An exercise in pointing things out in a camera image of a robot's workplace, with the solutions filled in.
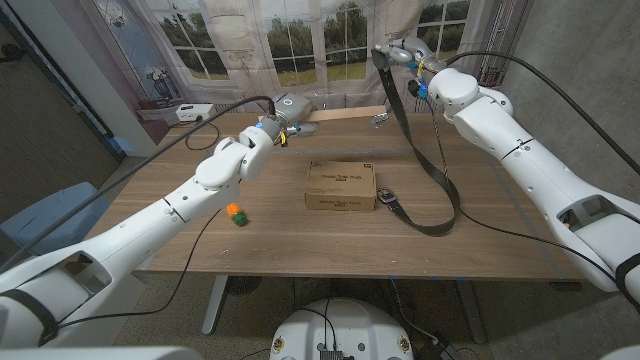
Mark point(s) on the black belt with silver buckle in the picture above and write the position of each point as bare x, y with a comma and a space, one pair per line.
400, 115

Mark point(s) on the printed window backdrop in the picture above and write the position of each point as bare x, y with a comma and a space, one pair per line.
300, 40

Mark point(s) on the blue plastic stool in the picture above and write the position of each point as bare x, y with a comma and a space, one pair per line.
55, 215

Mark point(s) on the black power adapter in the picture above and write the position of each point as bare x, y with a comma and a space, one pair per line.
436, 351

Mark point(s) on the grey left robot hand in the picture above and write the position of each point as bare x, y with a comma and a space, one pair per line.
292, 107

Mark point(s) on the white table leg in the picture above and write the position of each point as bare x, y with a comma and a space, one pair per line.
214, 305

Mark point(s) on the white robot shoulder cover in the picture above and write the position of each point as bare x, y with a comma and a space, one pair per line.
100, 354

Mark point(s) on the brown cardboard packing box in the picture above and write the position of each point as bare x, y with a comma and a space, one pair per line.
340, 185

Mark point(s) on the orange and green toy carrot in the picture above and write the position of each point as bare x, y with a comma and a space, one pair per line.
237, 214

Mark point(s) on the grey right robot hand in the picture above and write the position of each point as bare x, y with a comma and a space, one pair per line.
410, 50

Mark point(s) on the wooden hanger with metal hook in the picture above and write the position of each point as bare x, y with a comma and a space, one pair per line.
345, 113

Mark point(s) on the white power box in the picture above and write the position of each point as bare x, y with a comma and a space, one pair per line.
195, 112

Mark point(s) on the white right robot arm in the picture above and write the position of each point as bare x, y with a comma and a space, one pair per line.
540, 160

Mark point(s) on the grey table leg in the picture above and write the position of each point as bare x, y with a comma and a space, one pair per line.
470, 315

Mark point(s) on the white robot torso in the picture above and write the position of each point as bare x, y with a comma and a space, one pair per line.
340, 330

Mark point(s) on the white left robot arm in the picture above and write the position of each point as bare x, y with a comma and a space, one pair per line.
125, 235

